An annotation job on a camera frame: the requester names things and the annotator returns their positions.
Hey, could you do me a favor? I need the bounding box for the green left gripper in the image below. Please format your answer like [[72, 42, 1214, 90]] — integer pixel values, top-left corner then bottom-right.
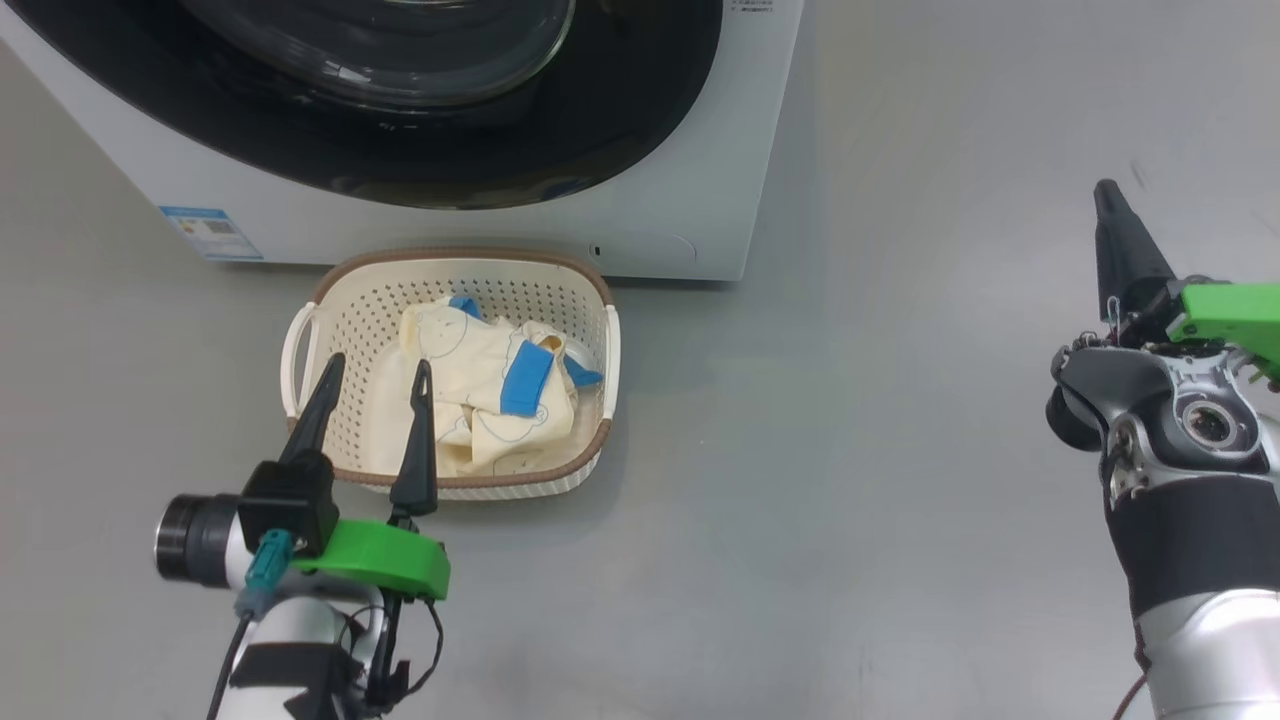
[[278, 352, 452, 602]]

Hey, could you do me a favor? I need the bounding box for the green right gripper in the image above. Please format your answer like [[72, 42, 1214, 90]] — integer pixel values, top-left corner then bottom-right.
[[1093, 179, 1280, 381]]

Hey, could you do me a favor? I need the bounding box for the cream garment with blue trim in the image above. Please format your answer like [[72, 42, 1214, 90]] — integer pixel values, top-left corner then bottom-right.
[[372, 295, 607, 479]]

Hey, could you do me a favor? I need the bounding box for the black glass washing machine door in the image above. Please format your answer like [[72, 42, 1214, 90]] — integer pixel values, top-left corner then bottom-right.
[[0, 0, 724, 212]]

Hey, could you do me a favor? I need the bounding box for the cream perforated laundry basket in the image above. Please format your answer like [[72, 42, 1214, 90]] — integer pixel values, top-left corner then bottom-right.
[[280, 247, 622, 502]]

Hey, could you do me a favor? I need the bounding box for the white front-load washing machine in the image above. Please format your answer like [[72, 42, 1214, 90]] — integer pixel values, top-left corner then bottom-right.
[[0, 0, 806, 283]]

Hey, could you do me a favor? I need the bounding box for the blue white energy label sticker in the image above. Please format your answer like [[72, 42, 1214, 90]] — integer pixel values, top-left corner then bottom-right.
[[159, 206, 265, 263]]

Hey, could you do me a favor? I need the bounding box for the black cable with teal plug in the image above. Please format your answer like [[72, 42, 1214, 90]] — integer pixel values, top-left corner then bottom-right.
[[205, 530, 294, 720]]

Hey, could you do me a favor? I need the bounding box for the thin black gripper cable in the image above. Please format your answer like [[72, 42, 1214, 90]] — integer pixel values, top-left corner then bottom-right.
[[383, 595, 445, 703]]

